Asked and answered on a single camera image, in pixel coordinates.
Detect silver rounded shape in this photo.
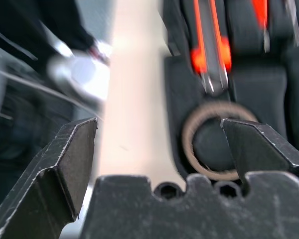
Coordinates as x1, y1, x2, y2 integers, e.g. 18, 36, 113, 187
46, 41, 112, 107

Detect grey tape roll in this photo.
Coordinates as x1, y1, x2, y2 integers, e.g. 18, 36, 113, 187
181, 101, 261, 182

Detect orange black utility knife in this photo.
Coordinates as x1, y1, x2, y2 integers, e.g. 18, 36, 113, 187
188, 0, 234, 97

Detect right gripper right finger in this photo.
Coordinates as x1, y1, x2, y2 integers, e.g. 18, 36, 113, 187
220, 118, 299, 181

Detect black tool case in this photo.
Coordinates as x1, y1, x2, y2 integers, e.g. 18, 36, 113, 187
162, 0, 299, 185

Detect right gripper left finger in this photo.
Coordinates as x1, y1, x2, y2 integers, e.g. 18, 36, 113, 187
0, 118, 99, 239

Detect slim orange tester screwdriver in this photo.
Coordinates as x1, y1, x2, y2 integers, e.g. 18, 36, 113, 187
251, 0, 270, 53

